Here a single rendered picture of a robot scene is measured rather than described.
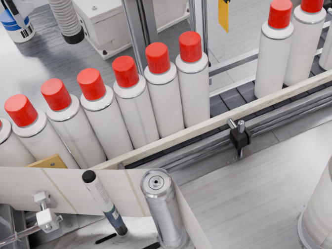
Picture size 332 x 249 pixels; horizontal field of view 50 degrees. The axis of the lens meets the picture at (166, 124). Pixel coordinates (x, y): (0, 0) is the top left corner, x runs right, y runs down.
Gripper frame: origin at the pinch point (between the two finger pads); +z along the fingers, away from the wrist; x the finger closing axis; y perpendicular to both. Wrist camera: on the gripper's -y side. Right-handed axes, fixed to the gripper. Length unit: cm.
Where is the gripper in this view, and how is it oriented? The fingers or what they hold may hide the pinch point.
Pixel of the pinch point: (15, 20)
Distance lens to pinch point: 107.9
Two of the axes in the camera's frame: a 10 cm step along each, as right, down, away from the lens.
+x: -6.2, -5.8, 5.3
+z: 1.2, 5.9, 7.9
